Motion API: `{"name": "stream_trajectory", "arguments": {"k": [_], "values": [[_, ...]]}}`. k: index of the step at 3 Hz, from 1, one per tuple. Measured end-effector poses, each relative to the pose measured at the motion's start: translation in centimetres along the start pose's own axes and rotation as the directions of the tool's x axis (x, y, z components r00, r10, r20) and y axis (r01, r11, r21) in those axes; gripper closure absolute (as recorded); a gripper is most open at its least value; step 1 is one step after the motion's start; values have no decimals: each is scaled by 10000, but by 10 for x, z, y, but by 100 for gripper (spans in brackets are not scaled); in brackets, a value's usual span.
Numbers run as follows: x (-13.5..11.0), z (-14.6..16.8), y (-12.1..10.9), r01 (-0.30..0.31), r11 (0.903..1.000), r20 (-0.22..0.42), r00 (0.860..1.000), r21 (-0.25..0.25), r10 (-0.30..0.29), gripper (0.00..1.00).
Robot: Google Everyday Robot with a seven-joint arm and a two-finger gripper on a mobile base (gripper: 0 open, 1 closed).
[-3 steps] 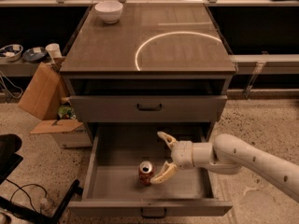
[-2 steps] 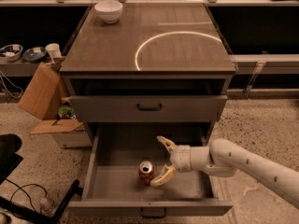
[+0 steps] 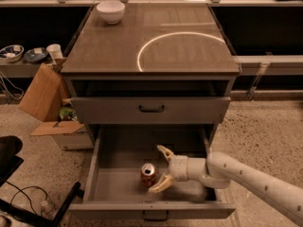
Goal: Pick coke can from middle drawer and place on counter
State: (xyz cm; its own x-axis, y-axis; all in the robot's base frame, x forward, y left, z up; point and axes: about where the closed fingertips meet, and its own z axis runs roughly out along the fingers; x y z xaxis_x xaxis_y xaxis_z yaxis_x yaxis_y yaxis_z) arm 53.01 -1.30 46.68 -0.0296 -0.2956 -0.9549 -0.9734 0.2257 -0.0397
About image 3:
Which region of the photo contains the blue patterned bowl right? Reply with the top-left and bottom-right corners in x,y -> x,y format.
24,47 -> 48,63

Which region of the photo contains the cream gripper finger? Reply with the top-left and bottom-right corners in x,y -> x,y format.
149,174 -> 174,193
157,145 -> 174,162

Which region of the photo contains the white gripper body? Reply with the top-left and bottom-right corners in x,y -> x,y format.
169,155 -> 188,182

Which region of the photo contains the grey top drawer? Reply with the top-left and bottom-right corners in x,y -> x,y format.
72,80 -> 230,125

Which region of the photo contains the clear plastic bottle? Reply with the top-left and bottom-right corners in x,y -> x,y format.
40,200 -> 56,219

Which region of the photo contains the brown cardboard box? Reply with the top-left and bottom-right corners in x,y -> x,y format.
19,63 -> 93,150

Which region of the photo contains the grey drawer cabinet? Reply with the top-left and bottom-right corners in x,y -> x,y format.
62,3 -> 240,138

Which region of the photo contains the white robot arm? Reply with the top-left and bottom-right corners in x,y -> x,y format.
149,145 -> 303,227

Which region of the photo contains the grey open middle drawer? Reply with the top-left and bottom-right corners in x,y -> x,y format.
70,126 -> 235,221

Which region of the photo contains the blue patterned bowl left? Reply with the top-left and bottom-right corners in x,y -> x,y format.
0,44 -> 24,62

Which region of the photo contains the black office chair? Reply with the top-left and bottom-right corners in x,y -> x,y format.
0,135 -> 83,227

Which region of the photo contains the blue patterned bowl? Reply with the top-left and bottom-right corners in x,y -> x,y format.
24,47 -> 48,63
0,44 -> 24,62

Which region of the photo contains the green snack bag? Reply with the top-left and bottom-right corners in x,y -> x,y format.
59,107 -> 78,121

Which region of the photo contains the red coke can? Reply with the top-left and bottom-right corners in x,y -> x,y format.
141,163 -> 157,187

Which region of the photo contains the black floor cable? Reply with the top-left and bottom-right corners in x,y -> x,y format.
5,180 -> 51,216

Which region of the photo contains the white paper cup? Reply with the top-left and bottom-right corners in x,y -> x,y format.
46,44 -> 63,60

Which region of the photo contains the white ceramic bowl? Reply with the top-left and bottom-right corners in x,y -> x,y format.
97,1 -> 125,25

